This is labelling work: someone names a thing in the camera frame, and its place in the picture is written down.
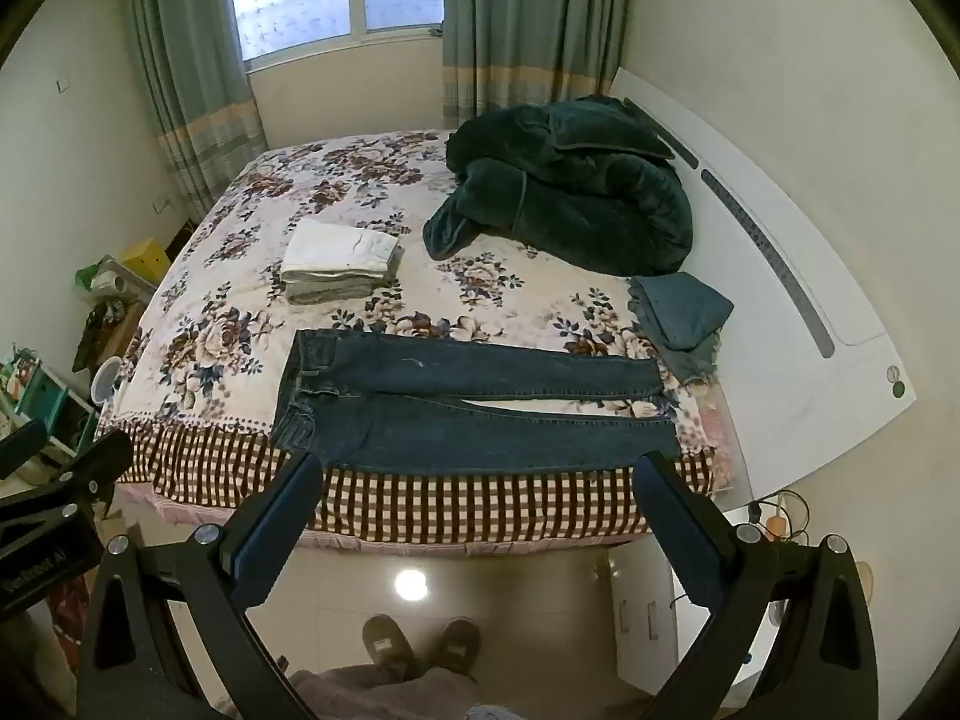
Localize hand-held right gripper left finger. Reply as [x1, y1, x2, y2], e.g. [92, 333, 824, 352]
[77, 452, 323, 720]

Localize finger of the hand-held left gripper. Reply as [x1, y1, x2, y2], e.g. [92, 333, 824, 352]
[0, 420, 48, 479]
[0, 431, 136, 533]

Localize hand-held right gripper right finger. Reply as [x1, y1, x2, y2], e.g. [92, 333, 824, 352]
[634, 452, 880, 720]

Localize dark blue jeans pants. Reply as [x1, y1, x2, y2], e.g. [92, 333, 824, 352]
[268, 328, 680, 477]

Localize green shelf rack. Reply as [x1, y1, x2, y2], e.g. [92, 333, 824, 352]
[0, 345, 98, 466]

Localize dark red patterned cloth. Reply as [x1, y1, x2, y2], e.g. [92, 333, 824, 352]
[45, 574, 97, 665]

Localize white bedside cabinet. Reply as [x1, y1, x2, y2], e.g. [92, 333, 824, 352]
[607, 540, 785, 691]

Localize white round container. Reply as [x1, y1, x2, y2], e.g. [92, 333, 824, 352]
[90, 356, 122, 410]

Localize wooden nightstand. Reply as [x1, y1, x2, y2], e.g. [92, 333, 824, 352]
[71, 292, 155, 376]

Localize grey slipper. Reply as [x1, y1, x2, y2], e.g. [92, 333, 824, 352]
[437, 619, 482, 682]
[362, 615, 419, 680]

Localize frayed denim cloth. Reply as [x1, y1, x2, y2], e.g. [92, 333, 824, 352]
[660, 334, 725, 387]

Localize green and white bag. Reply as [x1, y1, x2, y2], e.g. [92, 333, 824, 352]
[73, 255, 158, 301]

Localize person's pinkish grey clothing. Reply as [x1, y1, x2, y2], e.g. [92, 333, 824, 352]
[289, 664, 526, 720]

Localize yellow box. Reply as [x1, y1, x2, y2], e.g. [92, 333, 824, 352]
[120, 238, 172, 286]

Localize floral bed blanket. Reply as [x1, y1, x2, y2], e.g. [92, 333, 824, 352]
[101, 127, 743, 548]

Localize blue folded cloth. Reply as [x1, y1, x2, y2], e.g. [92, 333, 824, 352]
[628, 272, 736, 352]

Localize grey folded clothing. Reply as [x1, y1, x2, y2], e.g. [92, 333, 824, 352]
[283, 262, 398, 307]

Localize white headboard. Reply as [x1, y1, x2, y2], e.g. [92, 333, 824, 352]
[607, 67, 916, 496]

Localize dark green jacket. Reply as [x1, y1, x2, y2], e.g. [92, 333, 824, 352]
[422, 94, 695, 277]

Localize grey-green striped curtain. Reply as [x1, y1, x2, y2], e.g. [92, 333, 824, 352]
[120, 0, 269, 222]
[442, 0, 638, 132]

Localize bundle of cables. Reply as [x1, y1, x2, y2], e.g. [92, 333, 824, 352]
[748, 491, 812, 542]

